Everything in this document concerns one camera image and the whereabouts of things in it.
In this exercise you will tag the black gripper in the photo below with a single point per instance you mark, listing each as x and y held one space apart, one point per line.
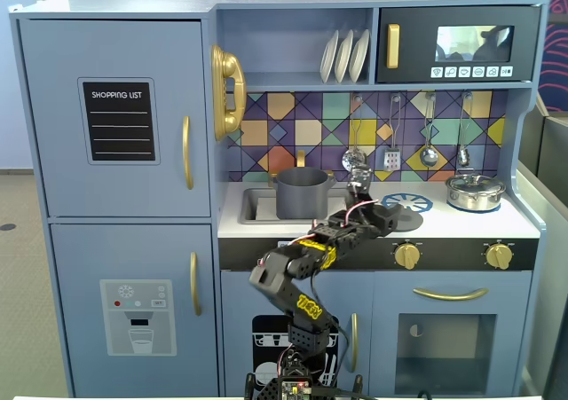
385 217

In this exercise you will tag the robot base with circuit board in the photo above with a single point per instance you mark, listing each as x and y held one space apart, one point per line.
293 384

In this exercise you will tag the steel pot with lid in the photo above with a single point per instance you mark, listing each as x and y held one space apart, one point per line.
475 191

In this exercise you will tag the gold stove knob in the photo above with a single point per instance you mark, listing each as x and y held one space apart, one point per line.
499 256
407 256

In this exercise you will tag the steel slotted spatula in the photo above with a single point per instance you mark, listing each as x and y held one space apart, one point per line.
392 158

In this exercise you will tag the steel skimmer spoon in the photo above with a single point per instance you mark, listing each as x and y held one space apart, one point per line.
355 158

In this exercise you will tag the steel ladle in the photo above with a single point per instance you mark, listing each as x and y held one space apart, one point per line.
428 156

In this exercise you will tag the gray pot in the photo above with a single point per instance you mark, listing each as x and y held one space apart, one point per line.
302 193

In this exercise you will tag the gold faucet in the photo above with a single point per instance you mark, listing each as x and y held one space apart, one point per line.
301 158

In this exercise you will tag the gray sink basin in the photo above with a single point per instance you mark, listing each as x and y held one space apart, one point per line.
259 207

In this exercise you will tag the gray partition panel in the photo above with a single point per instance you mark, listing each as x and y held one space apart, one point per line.
543 196

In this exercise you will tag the white plate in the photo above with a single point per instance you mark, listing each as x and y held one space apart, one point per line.
329 56
359 56
344 56

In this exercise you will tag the black microwave door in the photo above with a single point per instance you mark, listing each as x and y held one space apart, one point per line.
457 43

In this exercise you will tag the gold toy telephone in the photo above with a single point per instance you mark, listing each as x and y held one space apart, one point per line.
227 91

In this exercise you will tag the blue toy kitchen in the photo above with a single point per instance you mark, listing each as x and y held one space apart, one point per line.
133 187

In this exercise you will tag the black shopping list chalkboard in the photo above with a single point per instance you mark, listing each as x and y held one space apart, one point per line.
119 120

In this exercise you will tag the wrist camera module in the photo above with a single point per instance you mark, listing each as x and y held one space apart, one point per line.
360 182

